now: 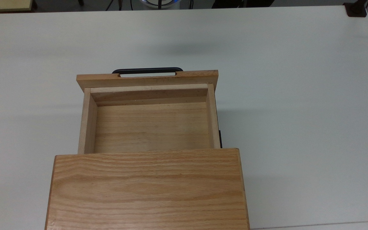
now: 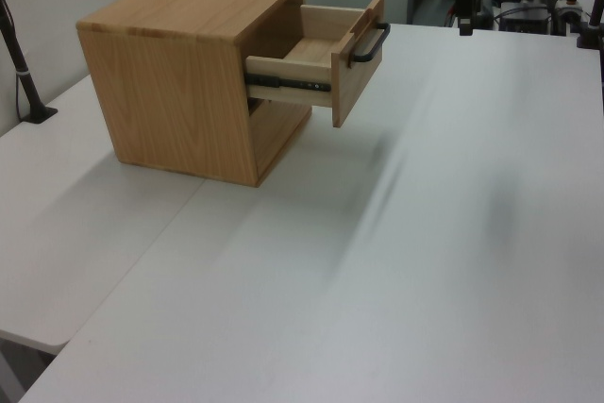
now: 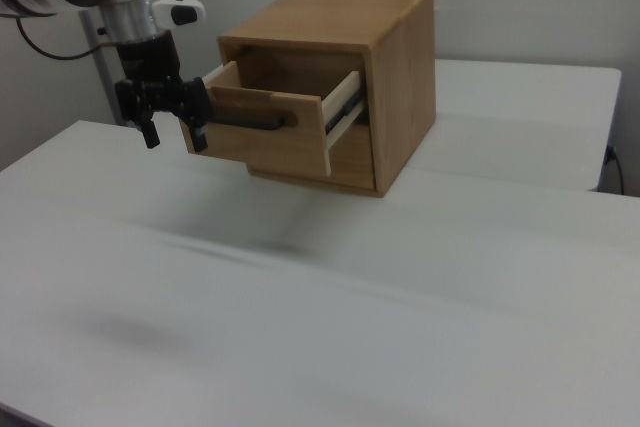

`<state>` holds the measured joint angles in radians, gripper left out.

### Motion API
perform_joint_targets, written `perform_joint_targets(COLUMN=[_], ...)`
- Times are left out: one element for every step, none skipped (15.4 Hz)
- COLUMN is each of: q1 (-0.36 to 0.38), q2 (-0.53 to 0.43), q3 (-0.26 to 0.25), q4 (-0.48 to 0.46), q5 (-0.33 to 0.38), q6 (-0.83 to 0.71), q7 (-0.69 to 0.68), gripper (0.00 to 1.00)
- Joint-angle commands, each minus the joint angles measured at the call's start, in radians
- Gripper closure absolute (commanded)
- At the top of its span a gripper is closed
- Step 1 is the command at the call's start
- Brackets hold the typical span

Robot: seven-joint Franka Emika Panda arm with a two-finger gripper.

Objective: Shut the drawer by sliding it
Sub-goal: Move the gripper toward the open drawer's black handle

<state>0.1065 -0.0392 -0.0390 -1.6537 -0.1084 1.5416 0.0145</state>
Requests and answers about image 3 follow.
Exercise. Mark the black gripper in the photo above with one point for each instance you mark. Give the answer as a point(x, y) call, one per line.
point(150, 67)

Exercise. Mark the wooden cabinet box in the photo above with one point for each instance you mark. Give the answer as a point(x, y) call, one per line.
point(400, 72)

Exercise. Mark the aluminium frame post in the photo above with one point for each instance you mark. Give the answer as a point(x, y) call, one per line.
point(102, 77)

